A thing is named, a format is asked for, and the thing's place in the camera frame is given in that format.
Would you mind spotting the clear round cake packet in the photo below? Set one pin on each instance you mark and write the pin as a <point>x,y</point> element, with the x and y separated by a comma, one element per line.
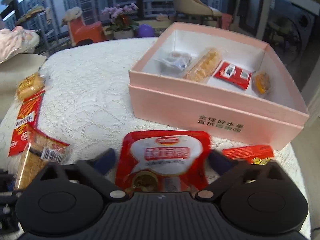
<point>30,86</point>

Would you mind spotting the grey washing machine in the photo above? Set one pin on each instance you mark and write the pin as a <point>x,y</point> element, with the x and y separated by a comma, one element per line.
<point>292,30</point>

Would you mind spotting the beige chair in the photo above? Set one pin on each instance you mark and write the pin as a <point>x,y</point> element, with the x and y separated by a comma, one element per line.
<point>190,2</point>

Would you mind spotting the red cracker packet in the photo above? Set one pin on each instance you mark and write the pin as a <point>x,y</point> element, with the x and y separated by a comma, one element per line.
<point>32,162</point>

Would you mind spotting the red yellow snack packet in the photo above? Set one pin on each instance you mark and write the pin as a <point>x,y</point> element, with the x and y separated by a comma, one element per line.
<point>247,152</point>

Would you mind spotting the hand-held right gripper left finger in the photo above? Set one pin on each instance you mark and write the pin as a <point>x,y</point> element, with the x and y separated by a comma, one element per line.
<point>105,160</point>

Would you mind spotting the beige cushion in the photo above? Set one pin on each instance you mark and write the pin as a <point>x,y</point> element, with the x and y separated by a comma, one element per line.
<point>15,80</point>

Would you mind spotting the purple potted flowers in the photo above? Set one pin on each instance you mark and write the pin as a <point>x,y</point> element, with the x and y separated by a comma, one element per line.
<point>122,20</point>

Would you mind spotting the pink cardboard box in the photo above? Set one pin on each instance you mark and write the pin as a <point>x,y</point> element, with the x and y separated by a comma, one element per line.
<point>225,120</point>

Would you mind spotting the long yellow bread packet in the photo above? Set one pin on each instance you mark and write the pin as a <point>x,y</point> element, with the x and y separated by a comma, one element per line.
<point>203,65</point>

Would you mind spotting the black framed door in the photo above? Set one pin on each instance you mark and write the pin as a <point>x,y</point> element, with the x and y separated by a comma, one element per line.
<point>247,10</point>

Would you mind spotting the orange ride-on toy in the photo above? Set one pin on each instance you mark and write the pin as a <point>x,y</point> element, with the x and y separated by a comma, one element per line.
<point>85,30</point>

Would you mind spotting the clothes drying rack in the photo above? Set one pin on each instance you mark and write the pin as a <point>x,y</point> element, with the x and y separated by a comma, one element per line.
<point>33,15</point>

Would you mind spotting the red white snack packet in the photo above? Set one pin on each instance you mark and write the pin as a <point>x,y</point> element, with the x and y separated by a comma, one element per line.
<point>162,155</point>

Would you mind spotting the purple ball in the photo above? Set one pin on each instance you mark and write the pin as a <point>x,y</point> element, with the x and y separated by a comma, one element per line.
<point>145,30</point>

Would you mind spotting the clear dark snack packet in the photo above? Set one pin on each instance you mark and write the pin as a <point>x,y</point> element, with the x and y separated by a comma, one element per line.
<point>175,61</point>

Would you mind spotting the red packet with white labels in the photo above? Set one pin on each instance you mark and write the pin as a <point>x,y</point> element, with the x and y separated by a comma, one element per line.
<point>232,76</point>

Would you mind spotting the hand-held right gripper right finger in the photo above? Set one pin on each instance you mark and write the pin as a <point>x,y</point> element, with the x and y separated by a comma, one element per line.
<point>220,162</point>

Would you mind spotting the pink stool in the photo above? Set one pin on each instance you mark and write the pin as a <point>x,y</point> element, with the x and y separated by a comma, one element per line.
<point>226,21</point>

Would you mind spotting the pink clothes pile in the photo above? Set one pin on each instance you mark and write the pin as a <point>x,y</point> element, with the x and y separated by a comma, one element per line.
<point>15,41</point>

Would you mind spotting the small orange cake packet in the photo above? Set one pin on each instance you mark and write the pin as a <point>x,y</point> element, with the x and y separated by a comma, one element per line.
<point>262,82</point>

